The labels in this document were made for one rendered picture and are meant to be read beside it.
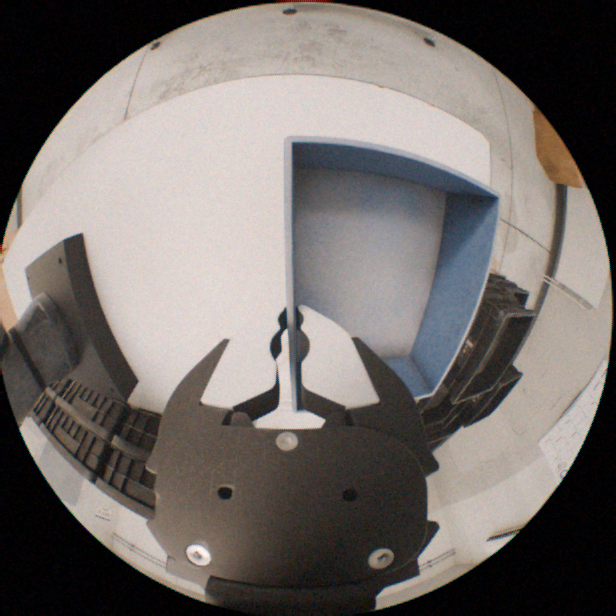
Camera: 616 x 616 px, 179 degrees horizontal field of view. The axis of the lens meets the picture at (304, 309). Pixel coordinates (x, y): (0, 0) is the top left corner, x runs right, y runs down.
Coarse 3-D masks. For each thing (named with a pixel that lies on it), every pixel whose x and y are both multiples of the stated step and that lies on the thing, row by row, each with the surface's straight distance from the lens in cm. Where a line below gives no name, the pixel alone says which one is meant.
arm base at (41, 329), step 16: (32, 304) 42; (48, 304) 40; (32, 320) 40; (48, 320) 39; (16, 336) 40; (32, 336) 39; (48, 336) 38; (64, 336) 38; (32, 352) 38; (48, 352) 38; (64, 352) 39; (32, 368) 38; (48, 368) 40; (64, 368) 43; (48, 384) 42
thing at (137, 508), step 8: (104, 488) 48; (112, 488) 47; (112, 496) 46; (120, 496) 45; (120, 504) 45; (128, 504) 44; (136, 504) 43; (136, 512) 43; (144, 512) 42; (152, 512) 41
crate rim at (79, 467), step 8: (48, 432) 69; (48, 440) 67; (56, 440) 64; (56, 448) 63; (64, 448) 60; (64, 456) 60; (72, 456) 57; (72, 464) 57; (80, 464) 54; (80, 472) 54; (88, 472) 52; (88, 480) 52; (96, 480) 52
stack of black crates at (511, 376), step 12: (504, 372) 129; (516, 372) 138; (504, 384) 119; (480, 396) 126; (492, 396) 120; (504, 396) 150; (456, 408) 142; (468, 408) 135; (480, 408) 127; (492, 408) 157; (468, 420) 135; (480, 420) 152
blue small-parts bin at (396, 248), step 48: (288, 144) 10; (336, 144) 10; (288, 192) 10; (336, 192) 17; (384, 192) 18; (432, 192) 21; (480, 192) 17; (288, 240) 10; (336, 240) 17; (384, 240) 18; (432, 240) 21; (480, 240) 18; (288, 288) 10; (336, 288) 18; (384, 288) 20; (432, 288) 22; (480, 288) 18; (288, 336) 12; (384, 336) 23; (432, 336) 22; (432, 384) 23
